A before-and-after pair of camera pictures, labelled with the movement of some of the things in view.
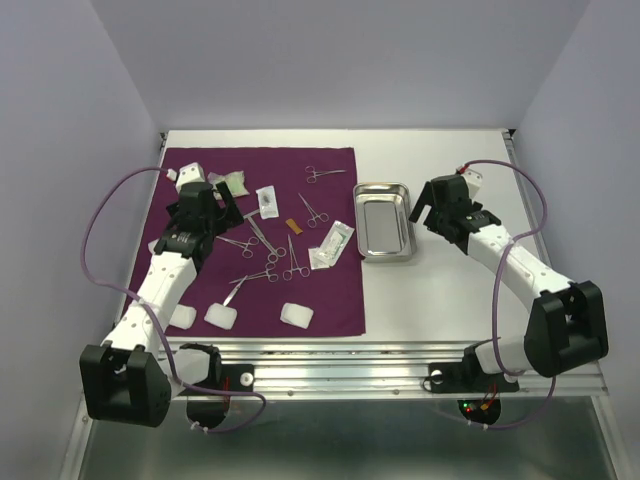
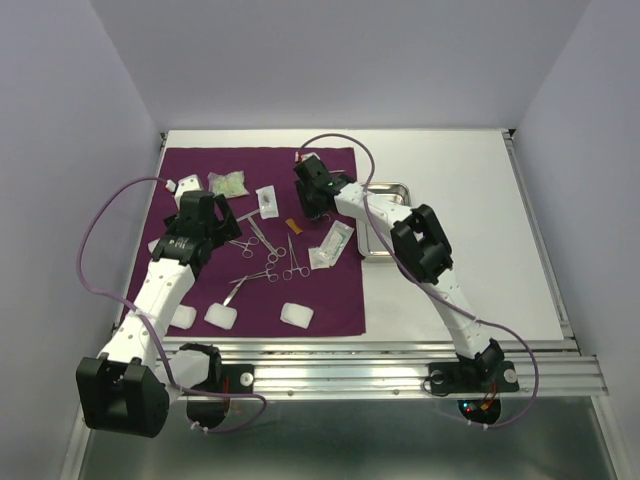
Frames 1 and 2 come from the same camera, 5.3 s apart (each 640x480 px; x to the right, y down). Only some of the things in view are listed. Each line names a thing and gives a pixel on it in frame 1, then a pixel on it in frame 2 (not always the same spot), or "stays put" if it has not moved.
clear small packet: (317, 259) stays put
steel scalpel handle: (234, 292) stays put
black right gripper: (425, 198) → (309, 208)
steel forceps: (269, 267) stays put
